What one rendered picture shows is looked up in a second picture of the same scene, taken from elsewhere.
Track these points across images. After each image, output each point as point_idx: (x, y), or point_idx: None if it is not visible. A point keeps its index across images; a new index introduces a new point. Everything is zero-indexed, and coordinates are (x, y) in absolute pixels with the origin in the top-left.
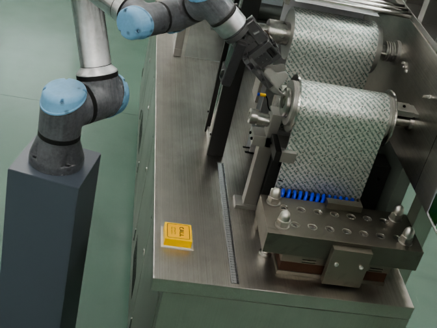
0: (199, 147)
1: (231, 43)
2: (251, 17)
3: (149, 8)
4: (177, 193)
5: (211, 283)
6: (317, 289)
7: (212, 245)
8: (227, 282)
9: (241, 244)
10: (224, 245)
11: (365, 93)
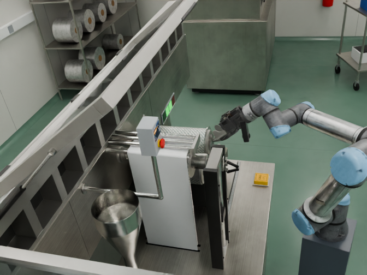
0: (232, 247)
1: (246, 124)
2: (238, 108)
3: (299, 104)
4: (256, 207)
5: (249, 161)
6: None
7: (244, 178)
8: (242, 162)
9: (229, 179)
10: (238, 178)
11: (171, 127)
